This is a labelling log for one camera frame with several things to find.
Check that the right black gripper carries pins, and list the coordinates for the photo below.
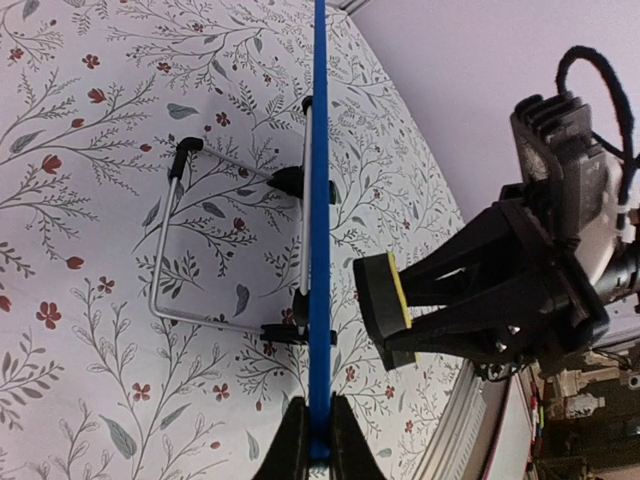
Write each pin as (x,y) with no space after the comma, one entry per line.
(512,293)

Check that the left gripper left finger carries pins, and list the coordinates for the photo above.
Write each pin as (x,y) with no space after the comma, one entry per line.
(288,457)

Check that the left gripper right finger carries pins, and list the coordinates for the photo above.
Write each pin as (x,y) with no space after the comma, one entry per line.
(350,455)

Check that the small blue-framed whiteboard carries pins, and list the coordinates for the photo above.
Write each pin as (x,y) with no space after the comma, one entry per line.
(319,303)

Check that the yellow black eraser sponge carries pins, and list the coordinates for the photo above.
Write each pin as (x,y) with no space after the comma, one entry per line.
(383,306)

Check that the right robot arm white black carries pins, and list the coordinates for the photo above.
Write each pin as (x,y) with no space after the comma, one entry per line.
(620,270)

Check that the floral patterned table mat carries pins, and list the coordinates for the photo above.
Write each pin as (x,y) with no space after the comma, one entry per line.
(133,139)

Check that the front aluminium rail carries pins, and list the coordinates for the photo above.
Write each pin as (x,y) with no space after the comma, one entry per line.
(580,424)

